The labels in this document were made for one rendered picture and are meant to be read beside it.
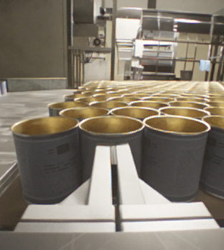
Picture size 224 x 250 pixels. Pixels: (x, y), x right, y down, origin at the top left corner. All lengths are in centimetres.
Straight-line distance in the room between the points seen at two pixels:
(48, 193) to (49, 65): 280
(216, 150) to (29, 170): 19
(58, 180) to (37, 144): 4
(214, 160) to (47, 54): 286
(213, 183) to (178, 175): 5
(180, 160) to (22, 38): 302
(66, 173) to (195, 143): 13
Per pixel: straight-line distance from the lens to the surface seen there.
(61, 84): 163
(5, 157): 38
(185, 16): 361
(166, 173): 19
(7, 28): 322
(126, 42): 336
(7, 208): 22
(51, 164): 18
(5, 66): 321
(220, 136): 21
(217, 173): 22
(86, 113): 28
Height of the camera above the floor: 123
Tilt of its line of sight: 16 degrees down
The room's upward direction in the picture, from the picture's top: 2 degrees clockwise
